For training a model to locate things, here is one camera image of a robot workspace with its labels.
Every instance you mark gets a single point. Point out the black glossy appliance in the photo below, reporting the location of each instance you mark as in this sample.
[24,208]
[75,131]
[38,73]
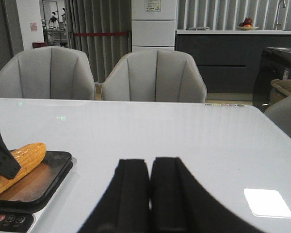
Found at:
[275,64]

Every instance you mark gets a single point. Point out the red barrier belt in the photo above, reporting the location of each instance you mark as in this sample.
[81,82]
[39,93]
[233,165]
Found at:
[100,34]

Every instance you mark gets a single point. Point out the white drawer cabinet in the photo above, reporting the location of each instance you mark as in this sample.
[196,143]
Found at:
[153,24]

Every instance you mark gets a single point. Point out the red bin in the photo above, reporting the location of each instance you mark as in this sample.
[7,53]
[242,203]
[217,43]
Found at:
[38,44]

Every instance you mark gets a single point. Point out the tan cushion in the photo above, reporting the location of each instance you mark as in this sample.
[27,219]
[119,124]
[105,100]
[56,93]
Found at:
[280,90]

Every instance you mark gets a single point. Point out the chrome faucet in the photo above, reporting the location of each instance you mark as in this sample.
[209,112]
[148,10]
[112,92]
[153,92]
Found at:
[280,4]

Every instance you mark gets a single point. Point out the right grey upholstered chair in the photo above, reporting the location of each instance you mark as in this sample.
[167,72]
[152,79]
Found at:
[155,75]

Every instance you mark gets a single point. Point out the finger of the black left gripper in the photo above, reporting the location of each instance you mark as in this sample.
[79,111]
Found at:
[9,167]

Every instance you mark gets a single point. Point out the pink wall notice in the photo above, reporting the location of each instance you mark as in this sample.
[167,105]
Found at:
[33,27]

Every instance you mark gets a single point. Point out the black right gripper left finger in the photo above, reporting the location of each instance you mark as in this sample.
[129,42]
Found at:
[124,206]

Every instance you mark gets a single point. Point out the black electronic kitchen scale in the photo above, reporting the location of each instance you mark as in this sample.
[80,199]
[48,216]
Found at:
[22,204]

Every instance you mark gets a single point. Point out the grey upholstered chair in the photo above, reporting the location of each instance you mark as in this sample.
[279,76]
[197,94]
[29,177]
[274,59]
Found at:
[48,73]
[155,75]

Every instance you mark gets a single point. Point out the grey chair at right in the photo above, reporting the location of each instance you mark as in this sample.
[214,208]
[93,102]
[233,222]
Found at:
[280,114]

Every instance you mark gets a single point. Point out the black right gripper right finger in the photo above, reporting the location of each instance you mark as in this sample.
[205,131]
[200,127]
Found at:
[180,204]

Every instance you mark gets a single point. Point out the dark grey kitchen counter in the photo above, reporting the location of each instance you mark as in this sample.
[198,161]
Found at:
[229,60]

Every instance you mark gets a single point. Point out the fruit bowl on counter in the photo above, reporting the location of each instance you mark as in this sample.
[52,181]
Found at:
[247,25]

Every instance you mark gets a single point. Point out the left grey upholstered chair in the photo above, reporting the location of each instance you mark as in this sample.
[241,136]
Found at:
[48,73]

